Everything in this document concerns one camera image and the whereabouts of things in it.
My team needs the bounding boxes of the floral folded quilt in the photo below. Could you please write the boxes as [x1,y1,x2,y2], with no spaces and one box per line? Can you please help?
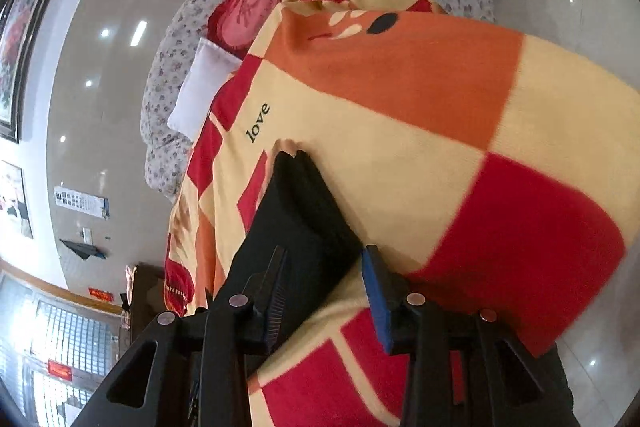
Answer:
[140,0,241,202]

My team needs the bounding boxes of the white pillow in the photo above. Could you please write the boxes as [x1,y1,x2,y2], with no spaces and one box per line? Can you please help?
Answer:
[167,38,243,142]

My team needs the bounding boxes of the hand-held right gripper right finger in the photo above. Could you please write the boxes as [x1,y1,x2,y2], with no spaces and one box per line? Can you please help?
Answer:
[361,244,582,427]

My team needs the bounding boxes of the dark wooden table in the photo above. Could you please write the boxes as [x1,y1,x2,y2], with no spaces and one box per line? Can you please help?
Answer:
[122,263,168,343]

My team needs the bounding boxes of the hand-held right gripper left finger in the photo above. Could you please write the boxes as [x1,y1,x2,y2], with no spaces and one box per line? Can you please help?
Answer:
[72,244,292,427]

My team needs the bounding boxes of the eye chart poster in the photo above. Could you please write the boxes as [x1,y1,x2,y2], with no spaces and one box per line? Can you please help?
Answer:
[54,187,110,221]

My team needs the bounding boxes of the red window sticker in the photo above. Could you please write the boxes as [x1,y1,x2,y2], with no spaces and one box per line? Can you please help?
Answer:
[47,359,73,381]

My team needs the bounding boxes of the black pants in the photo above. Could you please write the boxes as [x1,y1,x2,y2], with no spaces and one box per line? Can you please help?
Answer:
[227,151,363,358]

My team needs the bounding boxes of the red heart cushion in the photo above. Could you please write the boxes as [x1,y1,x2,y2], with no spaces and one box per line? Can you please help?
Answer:
[207,0,301,58]

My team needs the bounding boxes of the red orange printed blanket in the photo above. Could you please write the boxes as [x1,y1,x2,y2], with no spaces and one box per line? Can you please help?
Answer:
[165,0,628,427]

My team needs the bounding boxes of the small framed picture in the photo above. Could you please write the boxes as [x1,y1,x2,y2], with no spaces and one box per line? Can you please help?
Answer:
[0,159,34,240]

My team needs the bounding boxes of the dark framed flower picture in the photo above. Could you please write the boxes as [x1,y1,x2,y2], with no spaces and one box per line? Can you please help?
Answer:
[0,0,71,144]

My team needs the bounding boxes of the dark hanging cloth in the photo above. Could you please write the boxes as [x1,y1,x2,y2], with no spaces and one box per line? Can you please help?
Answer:
[60,238,99,262]

